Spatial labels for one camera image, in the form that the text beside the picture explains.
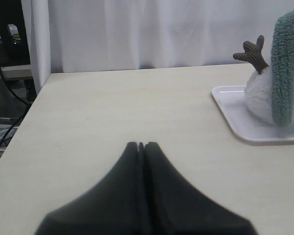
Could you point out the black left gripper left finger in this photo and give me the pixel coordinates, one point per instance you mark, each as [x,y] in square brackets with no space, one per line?
[116,205]

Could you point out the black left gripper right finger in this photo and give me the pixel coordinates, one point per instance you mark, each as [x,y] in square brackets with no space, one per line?
[176,207]

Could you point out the white plastic tray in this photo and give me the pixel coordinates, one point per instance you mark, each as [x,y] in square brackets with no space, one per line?
[243,124]

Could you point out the white plush snowman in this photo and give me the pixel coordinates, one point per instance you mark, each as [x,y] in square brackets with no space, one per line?
[257,92]

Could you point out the teal fleece scarf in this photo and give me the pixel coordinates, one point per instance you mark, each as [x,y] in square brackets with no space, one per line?
[282,70]

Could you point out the white curtain backdrop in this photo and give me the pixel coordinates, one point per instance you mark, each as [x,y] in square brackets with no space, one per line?
[109,35]

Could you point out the dark monitor on shelf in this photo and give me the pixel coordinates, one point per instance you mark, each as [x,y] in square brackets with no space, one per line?
[13,52]

